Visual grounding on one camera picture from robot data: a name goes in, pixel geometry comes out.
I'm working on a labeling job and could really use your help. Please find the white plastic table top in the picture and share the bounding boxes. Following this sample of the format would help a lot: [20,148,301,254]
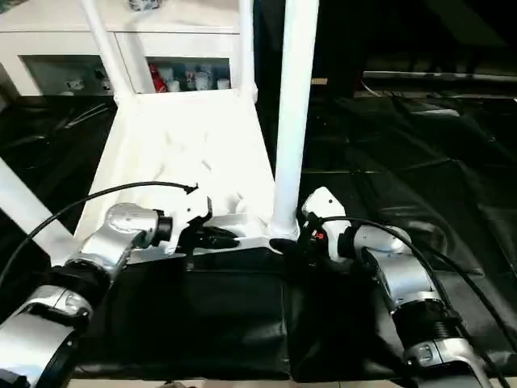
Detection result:
[50,89,302,268]

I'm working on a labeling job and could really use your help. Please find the black plastic mat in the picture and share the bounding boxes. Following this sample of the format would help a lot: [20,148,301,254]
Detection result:
[0,86,517,383]

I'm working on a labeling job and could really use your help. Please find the red bottle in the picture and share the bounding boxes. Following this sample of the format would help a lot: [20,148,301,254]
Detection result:
[148,63,165,93]

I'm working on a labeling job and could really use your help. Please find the white cabinet with glass doors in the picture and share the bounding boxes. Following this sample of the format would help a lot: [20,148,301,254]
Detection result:
[0,0,242,97]

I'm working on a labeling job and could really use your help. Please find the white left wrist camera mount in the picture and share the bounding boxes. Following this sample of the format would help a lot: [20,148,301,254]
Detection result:
[159,189,213,256]

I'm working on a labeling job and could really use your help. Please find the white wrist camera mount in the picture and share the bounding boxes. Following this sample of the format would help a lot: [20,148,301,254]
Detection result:
[301,186,347,264]
[159,189,213,256]

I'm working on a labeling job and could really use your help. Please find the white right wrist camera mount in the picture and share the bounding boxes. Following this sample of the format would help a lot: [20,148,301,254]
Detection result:
[301,186,347,264]

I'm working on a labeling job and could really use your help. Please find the dark metal rail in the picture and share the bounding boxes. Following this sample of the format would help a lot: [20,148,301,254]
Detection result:
[363,70,517,82]

